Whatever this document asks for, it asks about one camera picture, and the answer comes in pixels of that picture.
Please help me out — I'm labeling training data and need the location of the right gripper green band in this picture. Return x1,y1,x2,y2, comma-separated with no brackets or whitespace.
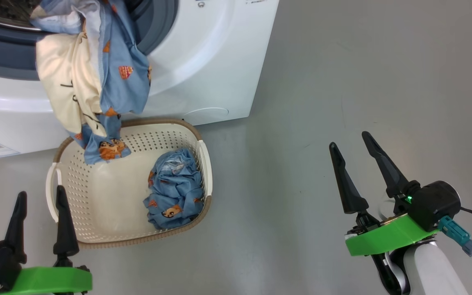
329,131,462,257

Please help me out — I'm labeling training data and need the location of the white front-load washing machine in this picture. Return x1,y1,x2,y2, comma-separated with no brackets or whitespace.
0,0,279,158

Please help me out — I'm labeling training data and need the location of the cream perforated laundry basket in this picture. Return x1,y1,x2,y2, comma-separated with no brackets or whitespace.
46,119,213,249

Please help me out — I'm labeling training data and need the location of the blue garment with cream lining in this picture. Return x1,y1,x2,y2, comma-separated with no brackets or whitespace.
30,0,152,165

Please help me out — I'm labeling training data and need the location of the blue cartoon print garment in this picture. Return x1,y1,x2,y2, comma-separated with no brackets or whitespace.
143,148,206,230

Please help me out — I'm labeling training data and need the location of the round drain filter cover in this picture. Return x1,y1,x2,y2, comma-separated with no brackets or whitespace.
183,107,229,125

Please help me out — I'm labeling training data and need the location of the teal right cable connector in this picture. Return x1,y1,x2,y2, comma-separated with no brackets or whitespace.
438,216,472,257

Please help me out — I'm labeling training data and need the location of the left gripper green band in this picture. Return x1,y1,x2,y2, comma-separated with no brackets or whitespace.
0,185,93,295

